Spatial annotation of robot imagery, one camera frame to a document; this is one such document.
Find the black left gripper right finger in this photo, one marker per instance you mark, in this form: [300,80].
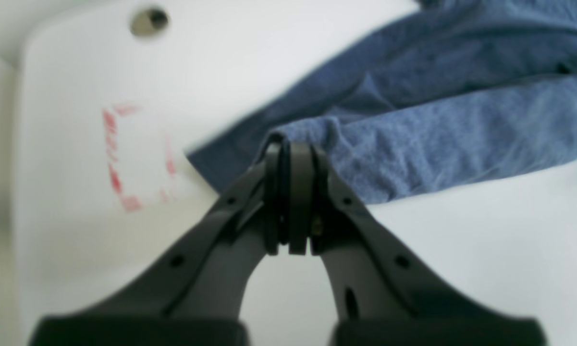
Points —
[385,295]

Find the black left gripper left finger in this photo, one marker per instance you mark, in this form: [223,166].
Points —
[192,294]

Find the dark blue t-shirt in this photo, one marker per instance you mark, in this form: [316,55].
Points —
[461,92]

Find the red tape rectangle marking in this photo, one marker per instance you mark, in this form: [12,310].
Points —
[140,156]

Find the right table grommet hole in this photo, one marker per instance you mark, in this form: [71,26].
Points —
[149,21]

